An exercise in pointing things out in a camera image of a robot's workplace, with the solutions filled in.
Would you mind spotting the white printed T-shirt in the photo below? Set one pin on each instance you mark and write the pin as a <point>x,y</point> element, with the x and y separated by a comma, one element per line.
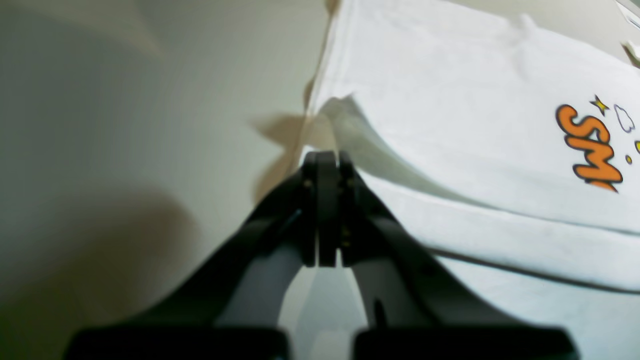
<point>510,150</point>

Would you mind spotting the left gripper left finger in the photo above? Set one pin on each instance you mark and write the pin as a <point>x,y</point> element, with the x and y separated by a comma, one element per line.
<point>229,308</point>

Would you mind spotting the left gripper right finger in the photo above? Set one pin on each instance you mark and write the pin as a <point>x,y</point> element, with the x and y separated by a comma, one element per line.
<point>416,308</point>

